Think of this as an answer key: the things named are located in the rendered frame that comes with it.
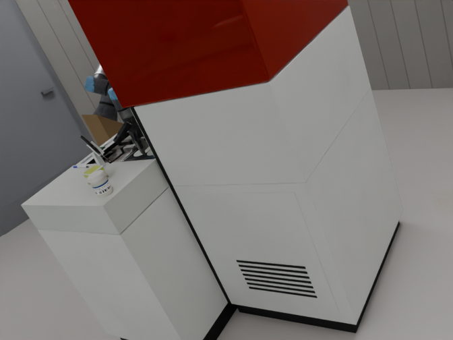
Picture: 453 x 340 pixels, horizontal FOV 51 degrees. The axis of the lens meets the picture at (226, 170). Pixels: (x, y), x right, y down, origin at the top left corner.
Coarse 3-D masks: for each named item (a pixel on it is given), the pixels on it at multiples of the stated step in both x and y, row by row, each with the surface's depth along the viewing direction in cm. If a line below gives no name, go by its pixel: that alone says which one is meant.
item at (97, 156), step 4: (88, 144) 223; (92, 144) 224; (92, 148) 223; (100, 148) 224; (92, 152) 224; (96, 152) 222; (92, 156) 225; (96, 156) 225; (100, 156) 224; (96, 160) 225; (100, 160) 227; (100, 164) 227; (104, 164) 228
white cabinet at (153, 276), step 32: (160, 224) 211; (64, 256) 232; (96, 256) 214; (128, 256) 199; (160, 256) 210; (192, 256) 226; (96, 288) 234; (128, 288) 216; (160, 288) 209; (192, 288) 225; (128, 320) 236; (160, 320) 217; (192, 320) 224; (224, 320) 243
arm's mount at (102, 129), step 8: (88, 120) 293; (96, 120) 284; (104, 120) 283; (112, 120) 287; (96, 128) 292; (104, 128) 284; (112, 128) 287; (120, 128) 291; (96, 136) 299; (104, 136) 290; (112, 136) 288
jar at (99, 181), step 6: (90, 174) 195; (96, 174) 192; (102, 174) 192; (90, 180) 190; (96, 180) 190; (102, 180) 191; (108, 180) 194; (96, 186) 191; (102, 186) 192; (108, 186) 193; (96, 192) 193; (102, 192) 192; (108, 192) 193
